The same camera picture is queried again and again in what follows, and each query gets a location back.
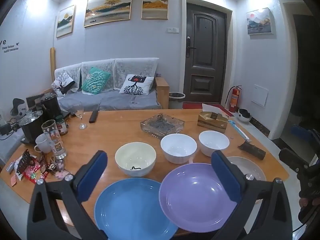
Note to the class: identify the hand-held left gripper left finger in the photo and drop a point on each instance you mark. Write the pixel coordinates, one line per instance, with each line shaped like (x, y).
(92, 173)

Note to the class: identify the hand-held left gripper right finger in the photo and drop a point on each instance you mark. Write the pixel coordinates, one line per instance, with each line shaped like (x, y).
(226, 178)

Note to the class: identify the wooden plank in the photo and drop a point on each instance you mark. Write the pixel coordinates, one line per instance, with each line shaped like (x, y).
(53, 62)

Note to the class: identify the printed glass tumbler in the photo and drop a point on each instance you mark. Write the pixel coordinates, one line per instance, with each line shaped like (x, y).
(53, 137)

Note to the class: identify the cream bowl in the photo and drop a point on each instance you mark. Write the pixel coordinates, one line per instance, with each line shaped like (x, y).
(135, 155)

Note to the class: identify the small white bowl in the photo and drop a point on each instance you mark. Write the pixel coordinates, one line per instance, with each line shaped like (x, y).
(213, 141)

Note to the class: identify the small landscape painting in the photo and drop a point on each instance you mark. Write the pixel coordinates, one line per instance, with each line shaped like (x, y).
(65, 21)

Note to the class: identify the mountain canvas painting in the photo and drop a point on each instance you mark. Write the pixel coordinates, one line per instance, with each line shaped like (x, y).
(258, 21)

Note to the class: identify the wide landscape painting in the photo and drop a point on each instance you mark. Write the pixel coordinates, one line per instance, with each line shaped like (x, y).
(108, 8)

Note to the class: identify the wall lettering decal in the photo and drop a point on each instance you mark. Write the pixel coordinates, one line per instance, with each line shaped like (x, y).
(10, 47)

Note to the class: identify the pile of snack wrappers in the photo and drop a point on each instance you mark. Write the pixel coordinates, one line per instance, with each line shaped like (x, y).
(30, 168)

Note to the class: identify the dark brown door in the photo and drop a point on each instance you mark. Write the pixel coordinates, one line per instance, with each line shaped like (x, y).
(205, 55)

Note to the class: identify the red fire extinguisher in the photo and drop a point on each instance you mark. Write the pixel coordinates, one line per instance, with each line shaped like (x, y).
(234, 100)

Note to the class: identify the green lid jar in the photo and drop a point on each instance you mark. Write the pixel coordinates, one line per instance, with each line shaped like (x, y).
(62, 126)

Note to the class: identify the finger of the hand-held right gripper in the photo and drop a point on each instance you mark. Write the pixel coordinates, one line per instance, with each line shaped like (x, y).
(291, 158)
(301, 132)

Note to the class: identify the blue toothbrush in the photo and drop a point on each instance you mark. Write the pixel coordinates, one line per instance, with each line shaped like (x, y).
(238, 129)

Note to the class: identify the blue plate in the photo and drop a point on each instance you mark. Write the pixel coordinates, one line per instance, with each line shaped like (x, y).
(125, 210)

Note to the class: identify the gold tissue box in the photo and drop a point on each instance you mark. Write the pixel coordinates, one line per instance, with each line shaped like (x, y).
(212, 121)

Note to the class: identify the tree print cushion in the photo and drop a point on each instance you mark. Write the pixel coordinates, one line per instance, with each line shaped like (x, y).
(62, 82)

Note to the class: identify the red door mat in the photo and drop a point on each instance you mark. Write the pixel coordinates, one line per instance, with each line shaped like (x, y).
(192, 105)

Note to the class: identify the white root print cushion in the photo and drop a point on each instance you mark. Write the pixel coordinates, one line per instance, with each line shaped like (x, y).
(136, 85)

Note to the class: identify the square landscape painting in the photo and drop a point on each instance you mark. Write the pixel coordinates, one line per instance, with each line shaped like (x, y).
(154, 4)

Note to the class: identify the white wall switch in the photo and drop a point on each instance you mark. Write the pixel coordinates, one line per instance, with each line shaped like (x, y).
(173, 30)

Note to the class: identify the black and white helmet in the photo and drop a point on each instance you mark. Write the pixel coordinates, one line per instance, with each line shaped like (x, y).
(243, 115)

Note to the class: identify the large white bowl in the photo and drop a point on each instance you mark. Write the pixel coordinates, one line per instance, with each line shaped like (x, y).
(178, 145)

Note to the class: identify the glass ashtray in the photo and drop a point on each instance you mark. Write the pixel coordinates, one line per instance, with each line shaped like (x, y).
(162, 126)

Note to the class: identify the black remote control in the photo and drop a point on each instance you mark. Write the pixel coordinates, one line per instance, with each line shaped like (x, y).
(93, 116)

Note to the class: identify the purple plate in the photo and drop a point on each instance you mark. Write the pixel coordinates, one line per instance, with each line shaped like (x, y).
(195, 197)

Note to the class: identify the teal leaf cushion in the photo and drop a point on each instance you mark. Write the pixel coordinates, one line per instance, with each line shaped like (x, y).
(96, 80)

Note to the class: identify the wooden side table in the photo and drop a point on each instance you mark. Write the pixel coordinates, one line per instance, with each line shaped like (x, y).
(162, 90)

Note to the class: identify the white mug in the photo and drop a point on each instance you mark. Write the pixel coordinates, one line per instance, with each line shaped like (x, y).
(43, 143)

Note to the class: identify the wine glass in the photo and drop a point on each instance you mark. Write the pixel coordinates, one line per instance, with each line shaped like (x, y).
(80, 113)

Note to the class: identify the white trash bin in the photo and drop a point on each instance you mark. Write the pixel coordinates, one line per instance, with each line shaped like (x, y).
(176, 100)

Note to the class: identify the black electric kettle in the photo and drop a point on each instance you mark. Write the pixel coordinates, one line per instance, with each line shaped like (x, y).
(51, 106)

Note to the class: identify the grey sofa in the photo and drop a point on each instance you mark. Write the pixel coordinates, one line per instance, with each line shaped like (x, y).
(117, 101)

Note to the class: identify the white wall panel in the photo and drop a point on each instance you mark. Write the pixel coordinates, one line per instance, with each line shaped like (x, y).
(259, 96)

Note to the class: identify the grey plate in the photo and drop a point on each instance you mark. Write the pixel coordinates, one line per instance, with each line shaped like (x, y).
(251, 166)

